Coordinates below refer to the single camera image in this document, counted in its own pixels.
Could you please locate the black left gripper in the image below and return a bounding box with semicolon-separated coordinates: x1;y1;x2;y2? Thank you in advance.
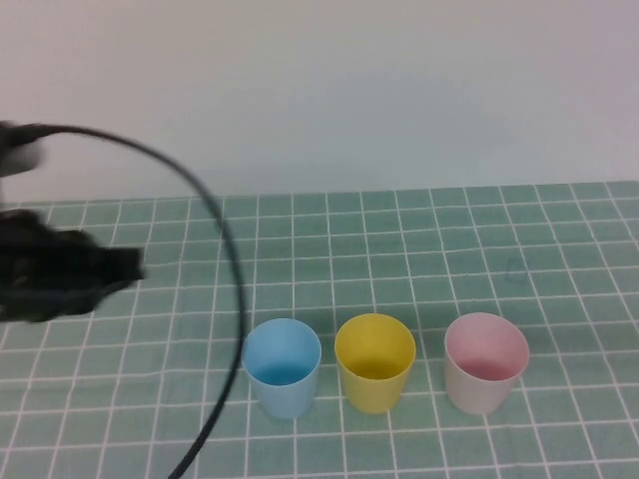
0;209;147;325

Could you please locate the pink plastic cup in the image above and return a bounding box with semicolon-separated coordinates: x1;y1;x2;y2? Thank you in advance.
443;311;530;416

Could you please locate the yellow plastic cup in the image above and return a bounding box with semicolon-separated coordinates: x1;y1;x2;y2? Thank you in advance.
333;312;417;415

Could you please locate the green white grid tablecloth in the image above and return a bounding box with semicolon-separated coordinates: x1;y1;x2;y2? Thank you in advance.
0;180;639;479

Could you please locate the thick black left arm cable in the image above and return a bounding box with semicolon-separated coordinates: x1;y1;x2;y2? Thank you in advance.
9;122;250;479

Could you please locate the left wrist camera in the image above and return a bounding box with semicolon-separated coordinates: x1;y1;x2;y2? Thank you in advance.
0;120;49;177

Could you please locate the light blue plastic cup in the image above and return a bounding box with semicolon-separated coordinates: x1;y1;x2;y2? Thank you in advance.
241;317;322;420

